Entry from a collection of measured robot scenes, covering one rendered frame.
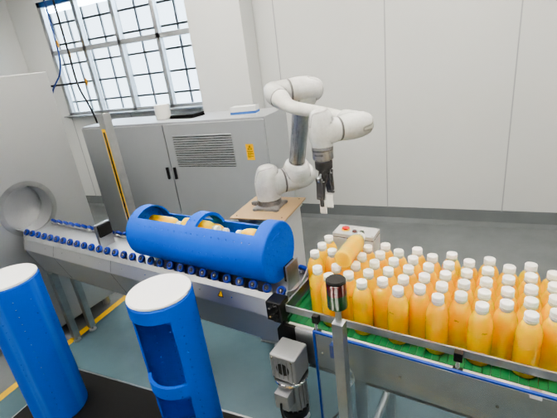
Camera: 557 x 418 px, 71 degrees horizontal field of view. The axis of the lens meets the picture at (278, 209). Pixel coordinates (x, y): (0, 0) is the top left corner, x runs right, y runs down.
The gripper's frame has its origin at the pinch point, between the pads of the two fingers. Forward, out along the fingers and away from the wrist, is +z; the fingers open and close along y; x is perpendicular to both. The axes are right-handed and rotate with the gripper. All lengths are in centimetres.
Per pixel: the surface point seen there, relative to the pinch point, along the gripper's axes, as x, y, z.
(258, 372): -62, -7, 128
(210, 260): -46, 31, 20
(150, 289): -61, 55, 24
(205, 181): -183, -123, 41
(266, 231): -18.6, 22.6, 5.5
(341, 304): 28, 55, 9
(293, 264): -11.3, 16.0, 23.7
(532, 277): 78, 10, 16
